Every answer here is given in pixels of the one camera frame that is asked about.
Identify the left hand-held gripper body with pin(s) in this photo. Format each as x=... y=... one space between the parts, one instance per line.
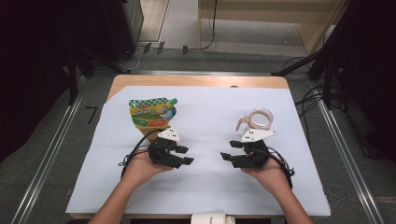
x=160 y=152

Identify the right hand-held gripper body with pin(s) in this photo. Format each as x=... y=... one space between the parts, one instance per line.
x=253 y=155

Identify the yellow green spouted sauce pouch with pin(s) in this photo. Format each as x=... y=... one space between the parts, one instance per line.
x=152 y=116

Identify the person's left hand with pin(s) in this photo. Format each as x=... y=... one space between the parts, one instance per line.
x=141 y=169

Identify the person's right hand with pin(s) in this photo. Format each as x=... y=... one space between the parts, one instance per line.
x=274 y=175

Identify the white paper sheet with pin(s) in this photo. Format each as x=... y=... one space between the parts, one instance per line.
x=205 y=186

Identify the white box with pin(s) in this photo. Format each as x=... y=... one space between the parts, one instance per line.
x=208 y=218

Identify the black metal stand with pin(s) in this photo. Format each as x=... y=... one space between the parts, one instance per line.
x=73 y=77

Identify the black cabinet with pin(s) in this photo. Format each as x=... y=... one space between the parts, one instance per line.
x=124 y=28

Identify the black tripod stand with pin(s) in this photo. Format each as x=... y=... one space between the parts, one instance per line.
x=327 y=46

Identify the wooden shelf unit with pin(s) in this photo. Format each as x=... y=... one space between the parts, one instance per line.
x=311 y=31

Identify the metal floor rail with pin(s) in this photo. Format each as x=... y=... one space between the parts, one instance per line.
x=46 y=161
x=351 y=161

